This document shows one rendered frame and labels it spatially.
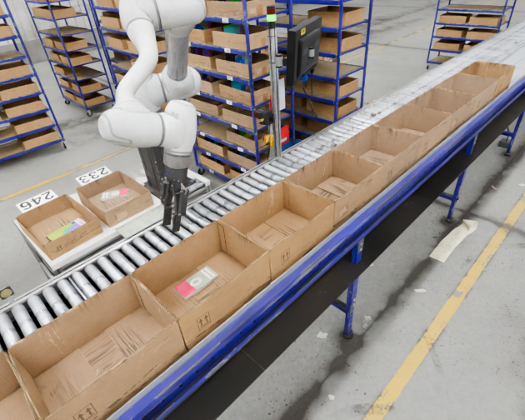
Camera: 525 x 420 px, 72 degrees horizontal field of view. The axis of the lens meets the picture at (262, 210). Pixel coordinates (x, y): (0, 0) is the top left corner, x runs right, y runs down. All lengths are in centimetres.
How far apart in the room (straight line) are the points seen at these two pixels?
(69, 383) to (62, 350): 11
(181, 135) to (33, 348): 79
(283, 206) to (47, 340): 108
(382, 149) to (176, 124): 142
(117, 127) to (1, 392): 86
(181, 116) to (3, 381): 94
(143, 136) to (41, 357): 76
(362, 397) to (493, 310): 105
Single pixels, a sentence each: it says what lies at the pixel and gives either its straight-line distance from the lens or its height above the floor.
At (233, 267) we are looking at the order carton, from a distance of 148.
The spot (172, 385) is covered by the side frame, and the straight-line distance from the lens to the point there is 121.
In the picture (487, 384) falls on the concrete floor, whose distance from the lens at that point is 240.
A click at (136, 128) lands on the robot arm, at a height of 153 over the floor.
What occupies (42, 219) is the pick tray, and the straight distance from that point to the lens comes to 239.
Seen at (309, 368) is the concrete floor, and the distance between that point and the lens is 222.
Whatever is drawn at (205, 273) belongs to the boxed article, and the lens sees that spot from 146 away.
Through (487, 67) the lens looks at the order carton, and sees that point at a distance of 364.
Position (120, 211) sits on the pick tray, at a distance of 211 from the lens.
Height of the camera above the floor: 193
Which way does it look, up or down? 36 degrees down
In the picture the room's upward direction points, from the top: 5 degrees counter-clockwise
